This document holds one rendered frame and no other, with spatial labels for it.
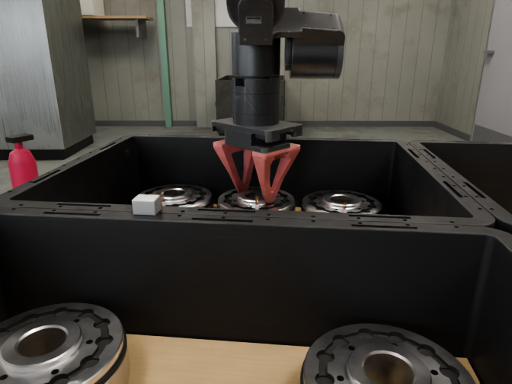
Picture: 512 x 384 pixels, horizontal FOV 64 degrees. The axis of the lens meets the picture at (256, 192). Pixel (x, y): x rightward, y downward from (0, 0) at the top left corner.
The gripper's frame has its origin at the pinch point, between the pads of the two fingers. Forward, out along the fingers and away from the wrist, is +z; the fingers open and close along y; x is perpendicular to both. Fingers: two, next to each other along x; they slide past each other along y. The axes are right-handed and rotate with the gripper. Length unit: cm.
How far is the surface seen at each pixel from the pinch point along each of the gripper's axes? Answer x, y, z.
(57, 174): 22.1, 6.2, -5.9
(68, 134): -127, 392, 65
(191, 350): 21.5, -14.1, 4.0
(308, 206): -2.6, -6.6, 0.9
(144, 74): -284, 499, 17
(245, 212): 16.3, -14.8, -6.0
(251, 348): 18.2, -17.2, 4.0
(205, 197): 4.5, 5.0, 0.9
